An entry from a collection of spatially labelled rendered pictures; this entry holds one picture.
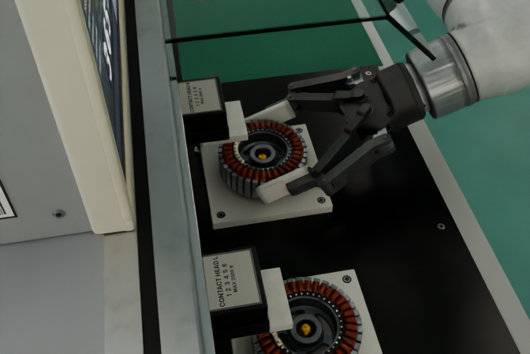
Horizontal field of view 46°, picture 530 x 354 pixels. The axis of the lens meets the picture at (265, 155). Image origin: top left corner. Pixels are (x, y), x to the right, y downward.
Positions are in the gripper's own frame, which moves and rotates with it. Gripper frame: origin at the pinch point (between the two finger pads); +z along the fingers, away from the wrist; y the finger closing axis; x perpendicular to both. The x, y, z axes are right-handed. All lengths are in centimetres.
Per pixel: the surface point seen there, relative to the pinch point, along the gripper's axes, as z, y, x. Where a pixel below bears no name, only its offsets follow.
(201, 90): 2.1, 0.9, 13.0
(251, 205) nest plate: 3.6, -5.5, -1.5
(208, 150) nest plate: 7.3, 4.9, 0.2
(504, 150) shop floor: -47, 64, -109
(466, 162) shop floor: -35, 62, -104
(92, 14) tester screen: -4, -28, 43
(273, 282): 0.3, -22.8, 7.8
